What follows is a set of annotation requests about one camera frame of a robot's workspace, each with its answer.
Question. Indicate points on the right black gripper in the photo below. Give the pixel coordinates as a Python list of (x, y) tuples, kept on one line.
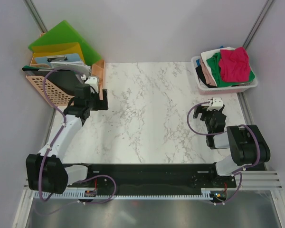
[(203, 109)]

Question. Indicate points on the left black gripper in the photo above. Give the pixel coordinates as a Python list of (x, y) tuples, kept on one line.
[(101, 105)]

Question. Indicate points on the pink red t shirt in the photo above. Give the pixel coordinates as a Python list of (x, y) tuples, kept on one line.
[(234, 65)]

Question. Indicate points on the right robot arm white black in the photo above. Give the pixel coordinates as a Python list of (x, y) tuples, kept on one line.
[(245, 142)]

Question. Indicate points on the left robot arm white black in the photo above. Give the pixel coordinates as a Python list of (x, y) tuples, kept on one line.
[(45, 170)]

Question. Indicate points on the beige t shirt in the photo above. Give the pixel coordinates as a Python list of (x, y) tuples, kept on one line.
[(209, 79)]

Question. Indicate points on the black t shirt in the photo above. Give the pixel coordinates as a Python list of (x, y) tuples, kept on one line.
[(202, 77)]

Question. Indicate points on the white plastic laundry basket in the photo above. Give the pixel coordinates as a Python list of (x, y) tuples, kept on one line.
[(203, 90)]

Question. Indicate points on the white paper documents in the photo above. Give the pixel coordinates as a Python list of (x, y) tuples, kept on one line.
[(78, 66)]

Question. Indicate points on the black folder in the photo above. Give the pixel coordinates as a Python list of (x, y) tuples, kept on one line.
[(66, 80)]

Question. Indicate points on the peach perforated file organizer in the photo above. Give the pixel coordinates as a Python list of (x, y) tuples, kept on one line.
[(55, 94)]

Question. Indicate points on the green t shirt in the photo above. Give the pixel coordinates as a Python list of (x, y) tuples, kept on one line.
[(213, 63)]

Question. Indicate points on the white t shirt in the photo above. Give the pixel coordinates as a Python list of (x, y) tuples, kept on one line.
[(208, 54)]

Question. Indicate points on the yellow plastic folder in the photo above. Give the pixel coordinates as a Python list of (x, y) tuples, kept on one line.
[(57, 49)]

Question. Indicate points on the blue clipboard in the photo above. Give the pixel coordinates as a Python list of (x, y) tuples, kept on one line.
[(58, 58)]

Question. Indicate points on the green plastic folder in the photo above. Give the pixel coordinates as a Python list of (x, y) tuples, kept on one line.
[(63, 32)]

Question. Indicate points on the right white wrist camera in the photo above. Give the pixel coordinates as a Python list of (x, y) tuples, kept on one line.
[(215, 103)]

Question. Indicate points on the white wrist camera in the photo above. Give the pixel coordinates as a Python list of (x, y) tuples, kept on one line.
[(92, 81), (215, 103)]

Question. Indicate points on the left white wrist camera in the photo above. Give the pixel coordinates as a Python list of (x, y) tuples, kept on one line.
[(92, 81)]

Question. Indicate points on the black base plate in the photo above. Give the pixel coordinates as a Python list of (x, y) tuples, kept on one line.
[(154, 179)]

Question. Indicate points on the white slotted cable duct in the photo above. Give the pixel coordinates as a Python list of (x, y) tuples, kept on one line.
[(91, 194)]

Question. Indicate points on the aluminium frame rail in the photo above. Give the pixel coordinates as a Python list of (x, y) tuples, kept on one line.
[(248, 179)]

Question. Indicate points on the right aluminium corner post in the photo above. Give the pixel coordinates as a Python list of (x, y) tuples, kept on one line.
[(260, 19)]

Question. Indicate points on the aluminium corner post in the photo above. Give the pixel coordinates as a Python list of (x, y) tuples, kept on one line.
[(260, 19), (36, 16)]

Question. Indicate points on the left aluminium corner post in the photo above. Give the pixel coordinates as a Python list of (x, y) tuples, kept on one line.
[(36, 16)]

